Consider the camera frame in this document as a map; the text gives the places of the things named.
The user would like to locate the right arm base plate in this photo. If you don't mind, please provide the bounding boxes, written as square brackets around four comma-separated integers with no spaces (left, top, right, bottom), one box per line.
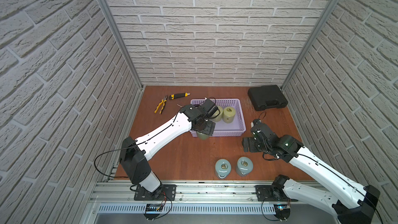
[255,185,290,202]

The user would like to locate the blue-grey tea canister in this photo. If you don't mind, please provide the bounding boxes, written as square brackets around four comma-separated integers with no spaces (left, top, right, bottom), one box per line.
[215,159,232,179]

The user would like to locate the yellow-green middle tea canister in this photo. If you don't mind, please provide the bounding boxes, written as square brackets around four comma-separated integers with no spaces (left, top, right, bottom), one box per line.
[211,105,223,122]

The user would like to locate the aluminium left corner post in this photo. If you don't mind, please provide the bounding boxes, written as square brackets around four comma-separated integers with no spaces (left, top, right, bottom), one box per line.
[97,0,144,90]

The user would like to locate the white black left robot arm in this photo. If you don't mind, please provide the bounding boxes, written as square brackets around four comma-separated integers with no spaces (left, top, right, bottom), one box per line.
[119,99,221,194]

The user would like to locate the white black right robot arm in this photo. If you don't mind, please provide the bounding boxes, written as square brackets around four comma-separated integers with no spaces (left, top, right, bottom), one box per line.
[242,119,380,224]

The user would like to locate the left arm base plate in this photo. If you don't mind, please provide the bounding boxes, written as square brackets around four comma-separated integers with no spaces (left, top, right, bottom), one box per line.
[134,184,177,201]

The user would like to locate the lavender plastic basket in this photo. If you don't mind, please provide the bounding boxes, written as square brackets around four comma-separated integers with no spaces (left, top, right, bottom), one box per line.
[189,98,247,138]

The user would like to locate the right controller board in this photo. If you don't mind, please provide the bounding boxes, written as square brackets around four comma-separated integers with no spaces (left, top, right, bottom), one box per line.
[274,204,291,221]

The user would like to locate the light blue tea canister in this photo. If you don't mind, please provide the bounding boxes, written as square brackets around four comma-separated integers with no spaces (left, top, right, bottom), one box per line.
[235,157,254,177]

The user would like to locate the aluminium right corner post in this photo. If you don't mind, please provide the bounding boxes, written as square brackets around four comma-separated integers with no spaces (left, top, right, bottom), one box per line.
[280,0,340,92]

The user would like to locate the yellow black utility knife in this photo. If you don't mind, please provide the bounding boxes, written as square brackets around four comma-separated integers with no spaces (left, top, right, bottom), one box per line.
[169,92,190,100]

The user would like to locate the left controller board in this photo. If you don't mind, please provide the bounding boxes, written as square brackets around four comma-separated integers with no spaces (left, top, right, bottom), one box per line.
[144,203,164,220]

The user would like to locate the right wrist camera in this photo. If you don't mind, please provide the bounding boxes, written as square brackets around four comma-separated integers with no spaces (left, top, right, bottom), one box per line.
[251,119,262,128]

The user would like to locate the green tea canister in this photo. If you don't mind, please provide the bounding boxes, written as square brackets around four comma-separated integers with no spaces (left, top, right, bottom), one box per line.
[197,132,210,141]

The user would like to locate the white ventilation grille strip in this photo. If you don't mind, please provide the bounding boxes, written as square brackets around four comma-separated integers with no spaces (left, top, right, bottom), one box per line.
[97,203,275,215]

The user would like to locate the black plastic tool case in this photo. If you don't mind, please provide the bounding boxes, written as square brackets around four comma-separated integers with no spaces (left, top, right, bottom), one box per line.
[248,85,288,112]

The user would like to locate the yellow-green right tea canister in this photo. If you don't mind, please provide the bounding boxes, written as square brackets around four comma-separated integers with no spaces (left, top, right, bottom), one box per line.
[222,106,236,123]

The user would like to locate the aluminium front rail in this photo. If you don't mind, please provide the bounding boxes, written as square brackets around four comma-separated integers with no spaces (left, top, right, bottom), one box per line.
[89,180,273,203]

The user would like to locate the yellow-green tea canister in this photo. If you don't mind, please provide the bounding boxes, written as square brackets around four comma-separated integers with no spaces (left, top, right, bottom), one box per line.
[211,105,223,122]
[222,106,236,123]

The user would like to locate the controller board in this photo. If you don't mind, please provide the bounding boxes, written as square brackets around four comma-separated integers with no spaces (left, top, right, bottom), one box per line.
[274,204,291,221]
[144,203,164,220]

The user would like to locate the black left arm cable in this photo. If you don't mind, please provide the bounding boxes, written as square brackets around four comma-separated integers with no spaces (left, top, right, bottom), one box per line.
[94,149,131,178]

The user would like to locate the aluminium corner post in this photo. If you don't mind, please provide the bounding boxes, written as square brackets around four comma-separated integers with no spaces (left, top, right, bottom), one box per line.
[97,0,144,90]
[280,0,340,92]

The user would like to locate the yellow black pliers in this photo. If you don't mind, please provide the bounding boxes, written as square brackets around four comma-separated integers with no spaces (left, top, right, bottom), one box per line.
[154,95,168,114]

